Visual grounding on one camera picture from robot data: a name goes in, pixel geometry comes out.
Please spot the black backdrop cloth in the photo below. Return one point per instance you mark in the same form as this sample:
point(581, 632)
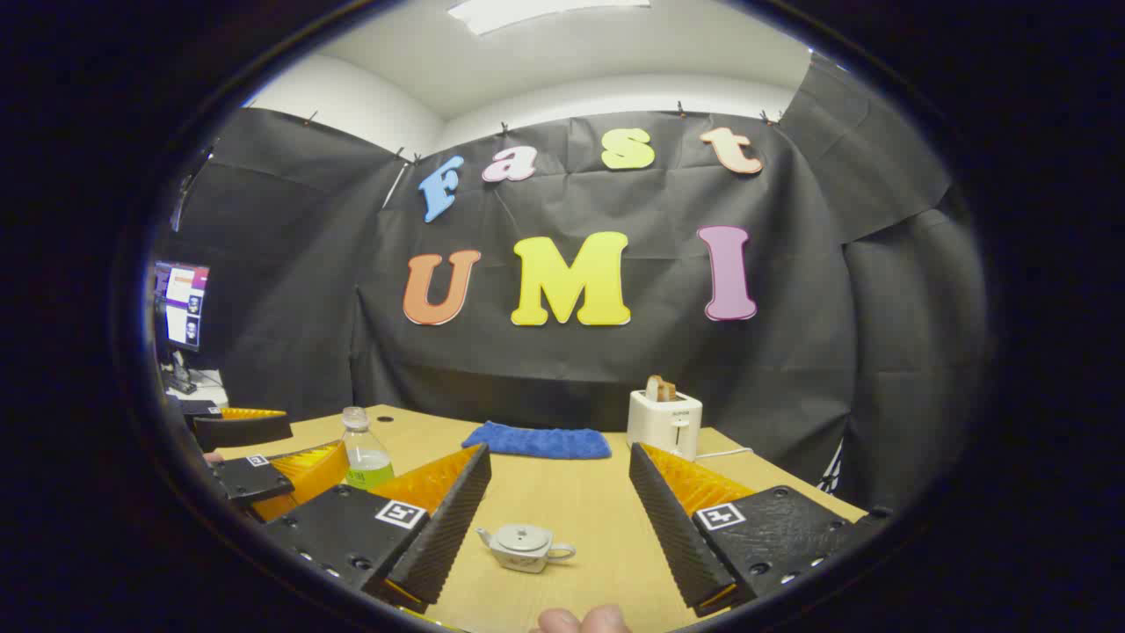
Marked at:
point(615, 369)

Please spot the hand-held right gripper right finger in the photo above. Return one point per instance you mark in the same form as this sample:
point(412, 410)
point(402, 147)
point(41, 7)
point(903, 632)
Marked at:
point(672, 536)

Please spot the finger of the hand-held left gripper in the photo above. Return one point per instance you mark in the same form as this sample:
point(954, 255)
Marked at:
point(250, 479)
point(242, 430)

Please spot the blue folded cloth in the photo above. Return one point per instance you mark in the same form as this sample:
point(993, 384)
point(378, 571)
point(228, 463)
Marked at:
point(536, 441)

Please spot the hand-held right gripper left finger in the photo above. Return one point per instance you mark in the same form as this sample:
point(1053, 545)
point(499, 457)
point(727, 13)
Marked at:
point(439, 536)

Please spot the bread slice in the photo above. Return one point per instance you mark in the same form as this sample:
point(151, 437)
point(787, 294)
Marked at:
point(659, 389)

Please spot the white toaster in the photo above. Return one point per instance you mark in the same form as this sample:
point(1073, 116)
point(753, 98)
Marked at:
point(664, 426)

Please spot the white teacup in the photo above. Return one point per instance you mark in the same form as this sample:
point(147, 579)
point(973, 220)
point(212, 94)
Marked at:
point(518, 559)

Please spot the computer monitor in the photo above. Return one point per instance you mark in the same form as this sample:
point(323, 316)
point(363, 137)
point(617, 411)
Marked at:
point(183, 303)

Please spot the green label water bottle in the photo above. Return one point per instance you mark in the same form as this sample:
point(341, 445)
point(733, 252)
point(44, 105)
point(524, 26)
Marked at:
point(366, 464)

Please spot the white side desk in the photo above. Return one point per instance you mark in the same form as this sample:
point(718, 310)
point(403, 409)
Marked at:
point(209, 387)

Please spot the ceiling light panel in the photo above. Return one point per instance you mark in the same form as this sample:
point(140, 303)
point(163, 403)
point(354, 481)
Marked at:
point(527, 10)

